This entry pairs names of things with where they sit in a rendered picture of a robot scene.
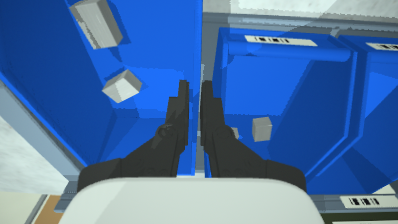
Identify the dark grey shelf rack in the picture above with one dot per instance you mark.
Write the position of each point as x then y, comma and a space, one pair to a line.
28, 126

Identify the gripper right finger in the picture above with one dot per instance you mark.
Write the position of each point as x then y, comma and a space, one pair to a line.
229, 157

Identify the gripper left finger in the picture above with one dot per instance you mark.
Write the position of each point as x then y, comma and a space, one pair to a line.
158, 157

